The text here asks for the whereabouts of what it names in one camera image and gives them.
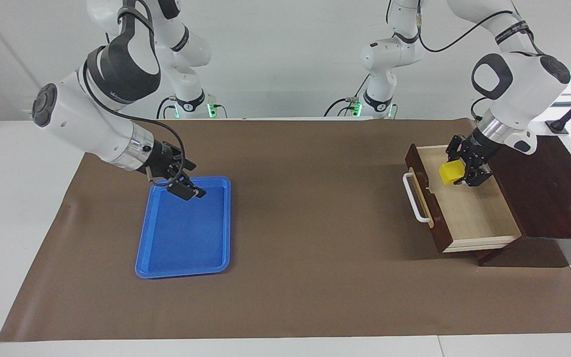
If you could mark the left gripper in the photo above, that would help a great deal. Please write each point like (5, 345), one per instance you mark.
(479, 145)

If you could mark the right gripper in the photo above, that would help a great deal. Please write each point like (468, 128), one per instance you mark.
(159, 158)

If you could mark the yellow block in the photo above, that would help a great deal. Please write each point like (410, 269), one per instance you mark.
(451, 172)

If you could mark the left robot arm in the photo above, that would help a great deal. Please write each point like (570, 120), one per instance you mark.
(523, 84)

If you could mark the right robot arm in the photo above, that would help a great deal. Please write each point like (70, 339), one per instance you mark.
(77, 124)

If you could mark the light wooden drawer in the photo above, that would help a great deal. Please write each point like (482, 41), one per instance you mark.
(469, 213)

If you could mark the blue plastic tray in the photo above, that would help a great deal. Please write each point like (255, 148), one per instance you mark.
(184, 233)

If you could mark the dark brown wooden cabinet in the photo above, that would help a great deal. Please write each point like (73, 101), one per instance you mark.
(548, 198)

